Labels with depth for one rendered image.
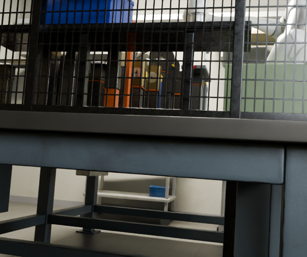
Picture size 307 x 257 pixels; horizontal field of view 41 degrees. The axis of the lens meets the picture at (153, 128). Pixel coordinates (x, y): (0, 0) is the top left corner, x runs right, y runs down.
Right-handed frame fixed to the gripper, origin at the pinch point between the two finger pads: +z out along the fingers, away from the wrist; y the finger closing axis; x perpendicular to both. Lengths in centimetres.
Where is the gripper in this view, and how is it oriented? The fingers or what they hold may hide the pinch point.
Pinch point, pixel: (195, 59)
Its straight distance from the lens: 237.9
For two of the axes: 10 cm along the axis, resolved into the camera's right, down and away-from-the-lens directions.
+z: -0.7, 9.9, -0.9
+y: -7.9, 0.0, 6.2
